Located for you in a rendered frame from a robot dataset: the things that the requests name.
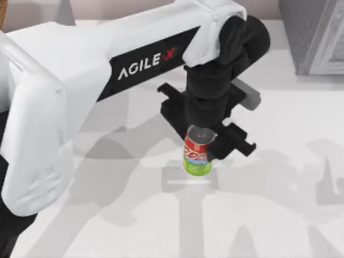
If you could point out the wooden cupboard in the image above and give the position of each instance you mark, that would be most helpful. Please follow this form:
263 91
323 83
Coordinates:
2 13

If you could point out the pale grey rounded box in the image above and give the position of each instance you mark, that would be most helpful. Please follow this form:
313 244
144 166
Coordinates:
251 96

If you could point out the grey cabinet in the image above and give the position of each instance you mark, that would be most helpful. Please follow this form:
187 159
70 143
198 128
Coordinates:
301 35

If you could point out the red and green can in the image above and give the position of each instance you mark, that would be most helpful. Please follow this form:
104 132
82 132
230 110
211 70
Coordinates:
196 158

